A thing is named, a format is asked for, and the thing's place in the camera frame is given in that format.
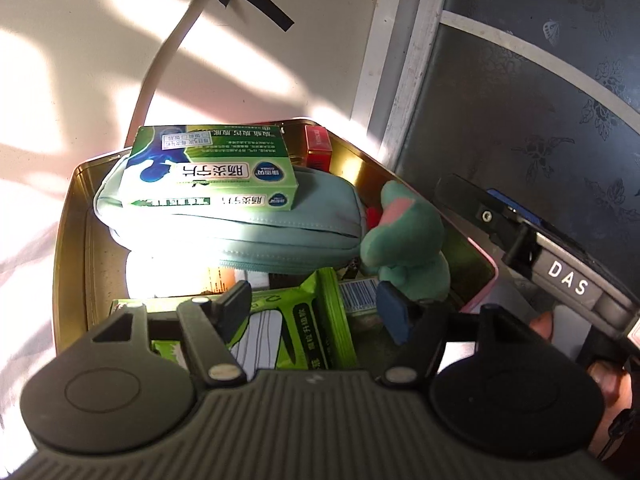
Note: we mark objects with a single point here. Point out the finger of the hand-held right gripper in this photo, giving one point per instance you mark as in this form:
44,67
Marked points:
520,210
475,205

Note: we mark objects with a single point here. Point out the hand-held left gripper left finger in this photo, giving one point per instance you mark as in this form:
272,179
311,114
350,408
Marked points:
235,310

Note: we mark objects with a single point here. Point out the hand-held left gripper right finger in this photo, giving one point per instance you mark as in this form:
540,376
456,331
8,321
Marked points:
395,310

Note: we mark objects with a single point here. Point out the green toothpaste box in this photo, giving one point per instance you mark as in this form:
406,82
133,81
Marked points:
357,297

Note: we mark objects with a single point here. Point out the green snack packet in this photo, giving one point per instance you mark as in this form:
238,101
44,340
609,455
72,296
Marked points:
300,330

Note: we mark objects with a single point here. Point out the teal plush toy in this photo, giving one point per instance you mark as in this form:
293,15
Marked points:
400,240

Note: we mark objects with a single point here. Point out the teal zipper pouch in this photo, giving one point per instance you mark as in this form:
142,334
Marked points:
260,240

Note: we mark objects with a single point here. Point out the white plastic bottle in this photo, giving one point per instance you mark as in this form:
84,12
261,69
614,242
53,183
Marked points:
165,275

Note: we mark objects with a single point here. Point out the green medicine box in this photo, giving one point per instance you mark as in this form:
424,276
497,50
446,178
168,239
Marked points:
200,170

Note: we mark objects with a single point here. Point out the red cardboard box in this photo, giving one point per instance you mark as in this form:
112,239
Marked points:
317,152

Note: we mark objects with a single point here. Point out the pink biscuit tin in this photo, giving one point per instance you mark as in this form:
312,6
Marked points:
75,240

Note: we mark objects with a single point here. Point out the person's right hand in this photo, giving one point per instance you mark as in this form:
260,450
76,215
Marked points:
612,385

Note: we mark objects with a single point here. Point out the patterned window pane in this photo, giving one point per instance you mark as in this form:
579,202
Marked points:
525,85

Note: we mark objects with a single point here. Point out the light checked bedsheet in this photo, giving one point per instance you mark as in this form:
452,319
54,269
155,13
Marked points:
25,285

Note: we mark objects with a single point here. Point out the white window frame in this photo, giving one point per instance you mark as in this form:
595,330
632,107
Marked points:
395,60

